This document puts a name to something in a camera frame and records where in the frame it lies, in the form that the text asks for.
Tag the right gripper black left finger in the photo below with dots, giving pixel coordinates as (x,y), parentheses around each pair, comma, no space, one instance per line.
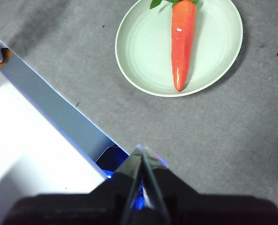
(101,201)

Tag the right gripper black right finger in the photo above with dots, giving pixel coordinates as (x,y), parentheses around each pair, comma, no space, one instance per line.
(199,208)

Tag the light green plate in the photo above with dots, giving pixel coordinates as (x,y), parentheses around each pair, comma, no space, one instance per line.
(143,47)

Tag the orange carrot with green leaves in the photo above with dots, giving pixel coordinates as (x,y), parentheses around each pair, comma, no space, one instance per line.
(183,35)

